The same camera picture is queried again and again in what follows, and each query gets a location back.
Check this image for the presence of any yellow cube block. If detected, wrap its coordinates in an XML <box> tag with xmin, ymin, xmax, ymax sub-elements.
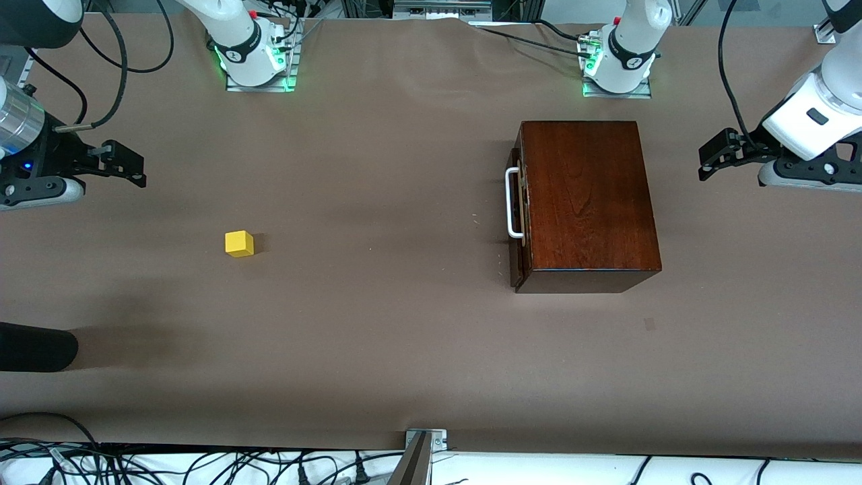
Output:
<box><xmin>225</xmin><ymin>230</ymin><xmax>255</xmax><ymax>258</ymax></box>

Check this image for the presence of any dark brown wooden cabinet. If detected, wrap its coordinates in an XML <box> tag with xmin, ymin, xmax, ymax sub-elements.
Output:
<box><xmin>515</xmin><ymin>120</ymin><xmax>663</xmax><ymax>295</ymax></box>

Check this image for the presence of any black cylinder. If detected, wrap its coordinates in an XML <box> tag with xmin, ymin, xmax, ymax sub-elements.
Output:
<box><xmin>0</xmin><ymin>322</ymin><xmax>79</xmax><ymax>373</ymax></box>

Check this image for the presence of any brown paper table cover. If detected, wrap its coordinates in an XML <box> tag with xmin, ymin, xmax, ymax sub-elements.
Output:
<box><xmin>0</xmin><ymin>15</ymin><xmax>862</xmax><ymax>460</ymax></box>

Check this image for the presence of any grey electronics box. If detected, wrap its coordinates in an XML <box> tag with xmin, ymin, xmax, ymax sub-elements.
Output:
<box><xmin>393</xmin><ymin>0</ymin><xmax>492</xmax><ymax>19</ymax></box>

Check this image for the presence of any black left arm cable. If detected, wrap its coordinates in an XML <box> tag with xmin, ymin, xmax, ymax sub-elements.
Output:
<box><xmin>718</xmin><ymin>0</ymin><xmax>756</xmax><ymax>148</ymax></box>

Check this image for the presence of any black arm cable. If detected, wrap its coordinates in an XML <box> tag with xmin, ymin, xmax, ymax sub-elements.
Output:
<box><xmin>718</xmin><ymin>0</ymin><xmax>756</xmax><ymax>148</ymax></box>
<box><xmin>24</xmin><ymin>0</ymin><xmax>174</xmax><ymax>127</ymax></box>

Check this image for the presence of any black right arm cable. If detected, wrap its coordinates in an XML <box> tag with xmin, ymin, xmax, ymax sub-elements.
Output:
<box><xmin>24</xmin><ymin>0</ymin><xmax>174</xmax><ymax>127</ymax></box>

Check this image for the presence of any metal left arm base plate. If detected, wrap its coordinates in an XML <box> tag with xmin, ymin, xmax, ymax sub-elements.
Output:
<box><xmin>582</xmin><ymin>30</ymin><xmax>653</xmax><ymax>100</ymax></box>

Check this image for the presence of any black cable with brass connector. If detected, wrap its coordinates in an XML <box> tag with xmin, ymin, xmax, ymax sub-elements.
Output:
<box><xmin>55</xmin><ymin>0</ymin><xmax>130</xmax><ymax>133</ymax></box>

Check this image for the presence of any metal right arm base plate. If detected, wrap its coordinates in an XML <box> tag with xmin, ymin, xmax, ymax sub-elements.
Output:
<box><xmin>225</xmin><ymin>20</ymin><xmax>298</xmax><ymax>94</ymax></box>

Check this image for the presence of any short black table cable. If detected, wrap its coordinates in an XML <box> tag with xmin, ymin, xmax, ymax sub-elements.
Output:
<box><xmin>531</xmin><ymin>18</ymin><xmax>588</xmax><ymax>44</ymax></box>

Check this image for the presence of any long black table cable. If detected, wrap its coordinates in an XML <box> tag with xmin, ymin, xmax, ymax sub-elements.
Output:
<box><xmin>470</xmin><ymin>24</ymin><xmax>595</xmax><ymax>60</ymax></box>

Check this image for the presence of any large black looped cable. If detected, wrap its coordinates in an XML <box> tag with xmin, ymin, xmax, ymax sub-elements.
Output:
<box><xmin>0</xmin><ymin>412</ymin><xmax>103</xmax><ymax>467</ymax></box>

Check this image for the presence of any aluminium profile with bracket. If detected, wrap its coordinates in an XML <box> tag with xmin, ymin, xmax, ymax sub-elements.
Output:
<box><xmin>387</xmin><ymin>428</ymin><xmax>449</xmax><ymax>485</ymax></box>

